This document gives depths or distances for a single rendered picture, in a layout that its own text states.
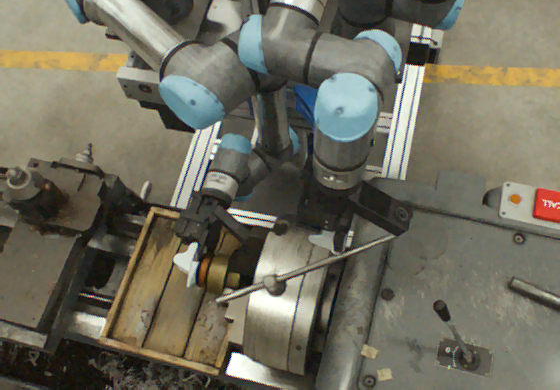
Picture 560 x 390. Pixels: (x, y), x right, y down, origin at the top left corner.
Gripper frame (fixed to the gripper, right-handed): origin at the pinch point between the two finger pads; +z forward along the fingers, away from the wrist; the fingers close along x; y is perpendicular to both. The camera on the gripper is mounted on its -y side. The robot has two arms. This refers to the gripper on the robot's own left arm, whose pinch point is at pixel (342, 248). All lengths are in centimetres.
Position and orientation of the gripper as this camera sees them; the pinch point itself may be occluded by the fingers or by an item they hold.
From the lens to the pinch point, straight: 103.4
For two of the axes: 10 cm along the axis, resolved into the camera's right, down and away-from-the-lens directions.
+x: -2.7, 7.9, -5.5
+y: -9.6, -2.4, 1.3
